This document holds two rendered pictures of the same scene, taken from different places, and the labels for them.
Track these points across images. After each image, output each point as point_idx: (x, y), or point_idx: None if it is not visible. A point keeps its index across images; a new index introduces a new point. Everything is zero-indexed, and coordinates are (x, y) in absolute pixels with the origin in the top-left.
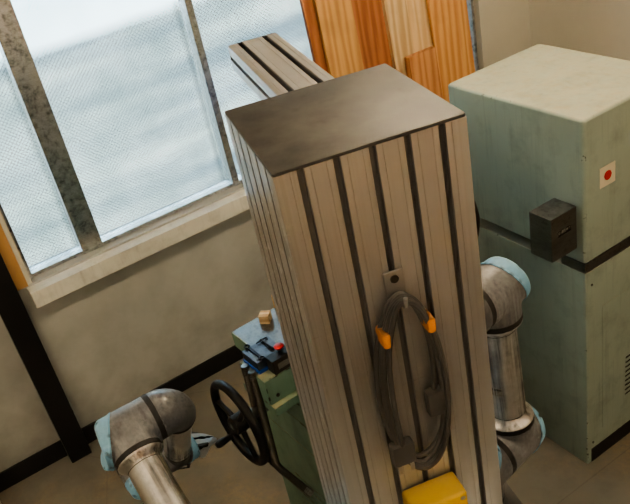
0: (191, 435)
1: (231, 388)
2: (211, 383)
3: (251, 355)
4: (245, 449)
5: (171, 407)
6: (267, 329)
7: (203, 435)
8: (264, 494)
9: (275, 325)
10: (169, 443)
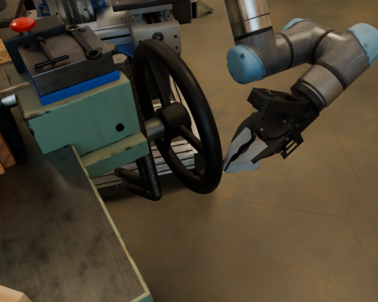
0: (260, 144)
1: (156, 44)
2: (206, 103)
3: (92, 39)
4: (180, 166)
5: None
6: (26, 265)
7: (242, 156)
8: None
9: None
10: None
